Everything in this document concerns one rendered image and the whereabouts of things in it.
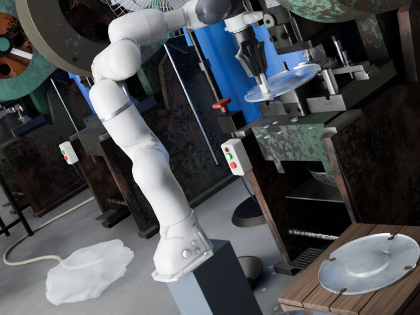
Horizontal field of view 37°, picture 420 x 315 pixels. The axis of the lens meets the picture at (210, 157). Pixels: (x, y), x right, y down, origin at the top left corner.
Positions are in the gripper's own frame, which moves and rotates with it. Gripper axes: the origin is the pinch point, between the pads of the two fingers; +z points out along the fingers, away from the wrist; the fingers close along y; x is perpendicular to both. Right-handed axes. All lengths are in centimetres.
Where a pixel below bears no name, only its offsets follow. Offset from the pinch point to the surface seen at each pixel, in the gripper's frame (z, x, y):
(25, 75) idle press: -23, -305, -35
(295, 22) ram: -14.7, 7.5, -17.3
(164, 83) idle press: 8, -151, -53
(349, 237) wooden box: 47, 36, 20
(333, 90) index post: 10.0, 19.2, -11.6
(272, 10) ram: -20.8, -1.5, -17.3
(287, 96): 8.7, 0.3, -7.9
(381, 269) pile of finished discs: 46, 57, 32
